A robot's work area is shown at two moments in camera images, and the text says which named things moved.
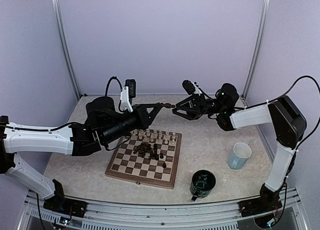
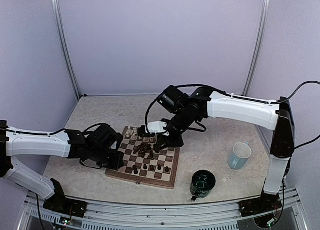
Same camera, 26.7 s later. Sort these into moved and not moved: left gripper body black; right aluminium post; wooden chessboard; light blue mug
Moved: left gripper body black
Not moved: wooden chessboard; right aluminium post; light blue mug
